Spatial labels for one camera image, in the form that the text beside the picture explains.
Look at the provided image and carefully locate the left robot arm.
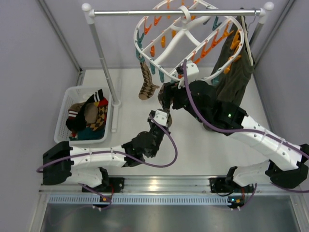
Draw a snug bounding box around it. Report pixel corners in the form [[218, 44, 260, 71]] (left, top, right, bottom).
[[39, 109, 170, 188]]

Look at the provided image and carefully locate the wooden clothes hanger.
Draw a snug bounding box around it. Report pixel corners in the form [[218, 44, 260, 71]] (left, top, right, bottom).
[[241, 16, 254, 66]]

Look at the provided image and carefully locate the brown argyle sock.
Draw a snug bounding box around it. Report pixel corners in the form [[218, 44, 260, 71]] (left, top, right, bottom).
[[138, 61, 159, 101], [87, 106, 108, 131], [157, 83, 173, 127]]

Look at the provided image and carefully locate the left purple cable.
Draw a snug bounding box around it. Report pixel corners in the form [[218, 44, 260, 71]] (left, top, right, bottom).
[[36, 115, 179, 211]]

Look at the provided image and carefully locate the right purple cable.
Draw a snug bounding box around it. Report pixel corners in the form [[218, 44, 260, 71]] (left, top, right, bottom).
[[182, 59, 309, 211]]

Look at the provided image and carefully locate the purple cable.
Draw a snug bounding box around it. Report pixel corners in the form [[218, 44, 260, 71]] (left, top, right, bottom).
[[182, 59, 309, 211], [36, 115, 179, 211]]

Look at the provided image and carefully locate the olive green garment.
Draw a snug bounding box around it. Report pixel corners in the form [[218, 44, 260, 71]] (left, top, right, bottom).
[[202, 16, 255, 132]]

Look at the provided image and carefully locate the red sock in basket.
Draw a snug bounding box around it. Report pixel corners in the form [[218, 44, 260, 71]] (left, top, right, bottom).
[[98, 98, 109, 108]]

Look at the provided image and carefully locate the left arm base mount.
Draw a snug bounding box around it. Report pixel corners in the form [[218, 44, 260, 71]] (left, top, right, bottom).
[[90, 177, 125, 193]]

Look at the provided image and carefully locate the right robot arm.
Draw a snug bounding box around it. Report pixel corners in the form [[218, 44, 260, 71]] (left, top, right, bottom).
[[158, 80, 309, 192]]

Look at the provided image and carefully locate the white clothes rack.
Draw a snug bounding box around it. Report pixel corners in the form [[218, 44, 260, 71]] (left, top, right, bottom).
[[81, 2, 275, 133]]

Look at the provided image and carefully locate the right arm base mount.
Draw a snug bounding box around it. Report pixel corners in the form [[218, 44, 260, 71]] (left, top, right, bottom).
[[209, 177, 230, 194]]

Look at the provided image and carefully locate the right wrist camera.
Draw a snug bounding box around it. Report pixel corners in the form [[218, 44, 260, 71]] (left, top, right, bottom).
[[176, 60, 199, 88]]

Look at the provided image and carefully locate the white laundry basket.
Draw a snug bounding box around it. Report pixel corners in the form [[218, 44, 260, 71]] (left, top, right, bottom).
[[54, 86, 113, 145]]

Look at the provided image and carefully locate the white clip hanger frame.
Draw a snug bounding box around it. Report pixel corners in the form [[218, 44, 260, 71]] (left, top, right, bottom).
[[133, 13, 244, 83]]

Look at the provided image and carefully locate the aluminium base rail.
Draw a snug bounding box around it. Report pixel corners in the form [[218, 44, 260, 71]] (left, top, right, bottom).
[[39, 176, 304, 208]]

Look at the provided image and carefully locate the black striped sock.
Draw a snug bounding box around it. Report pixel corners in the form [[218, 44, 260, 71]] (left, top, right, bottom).
[[66, 89, 104, 132]]

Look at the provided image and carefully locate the dark teal sock in basket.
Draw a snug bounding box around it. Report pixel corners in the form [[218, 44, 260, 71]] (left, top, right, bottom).
[[77, 127, 105, 140]]

